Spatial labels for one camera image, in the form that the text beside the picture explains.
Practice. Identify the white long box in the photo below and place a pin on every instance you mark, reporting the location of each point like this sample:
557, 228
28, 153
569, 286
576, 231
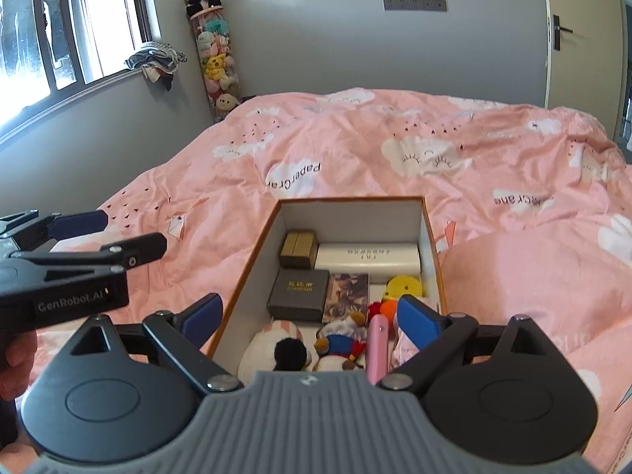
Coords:
381, 261

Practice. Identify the illustrated card pack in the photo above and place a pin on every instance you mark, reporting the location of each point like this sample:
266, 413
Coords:
346, 293

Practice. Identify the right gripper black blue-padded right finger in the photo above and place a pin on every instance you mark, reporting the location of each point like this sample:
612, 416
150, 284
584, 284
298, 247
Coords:
458, 355

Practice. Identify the clothes on window sill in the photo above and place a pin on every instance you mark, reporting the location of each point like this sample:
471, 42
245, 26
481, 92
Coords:
158, 61

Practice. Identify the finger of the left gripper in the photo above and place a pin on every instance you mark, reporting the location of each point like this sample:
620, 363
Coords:
136, 251
63, 227

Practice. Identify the pink notebook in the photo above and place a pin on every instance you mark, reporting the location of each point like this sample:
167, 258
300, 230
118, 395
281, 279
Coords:
377, 349

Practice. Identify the window with bars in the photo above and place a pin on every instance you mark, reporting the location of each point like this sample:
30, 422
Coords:
54, 52

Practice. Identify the plush toy storage tube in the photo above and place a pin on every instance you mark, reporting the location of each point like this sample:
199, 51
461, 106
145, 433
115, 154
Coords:
218, 66

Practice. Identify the grey wall switch plate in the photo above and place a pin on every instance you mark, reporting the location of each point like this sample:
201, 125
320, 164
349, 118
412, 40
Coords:
416, 5

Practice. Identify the pink cloud-print duvet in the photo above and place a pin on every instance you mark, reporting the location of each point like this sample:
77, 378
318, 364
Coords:
529, 211

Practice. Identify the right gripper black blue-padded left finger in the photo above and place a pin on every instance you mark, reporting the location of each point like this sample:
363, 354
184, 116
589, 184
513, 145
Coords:
157, 356

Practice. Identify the white black-eared plush keychain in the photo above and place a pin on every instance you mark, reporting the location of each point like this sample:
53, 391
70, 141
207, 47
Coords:
279, 346

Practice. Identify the gold small box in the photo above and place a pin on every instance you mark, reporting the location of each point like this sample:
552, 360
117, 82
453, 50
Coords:
299, 250

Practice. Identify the sailor bear plush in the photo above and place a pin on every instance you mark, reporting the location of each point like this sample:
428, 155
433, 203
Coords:
340, 343

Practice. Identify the person's left hand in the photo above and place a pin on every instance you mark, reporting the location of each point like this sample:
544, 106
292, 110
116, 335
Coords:
20, 355

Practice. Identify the yellow tape measure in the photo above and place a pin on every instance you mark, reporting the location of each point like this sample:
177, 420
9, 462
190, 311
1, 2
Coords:
403, 285

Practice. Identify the dark brown gift box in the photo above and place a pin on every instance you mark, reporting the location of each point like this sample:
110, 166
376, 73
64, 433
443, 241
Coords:
299, 295

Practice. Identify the orange storage box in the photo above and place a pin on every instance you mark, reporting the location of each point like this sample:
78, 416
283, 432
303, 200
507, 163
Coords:
256, 276

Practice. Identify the white door with handle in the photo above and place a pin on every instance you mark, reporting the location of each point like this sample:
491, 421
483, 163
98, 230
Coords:
586, 59

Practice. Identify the orange knitted keychain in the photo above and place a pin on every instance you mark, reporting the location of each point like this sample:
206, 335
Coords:
386, 308

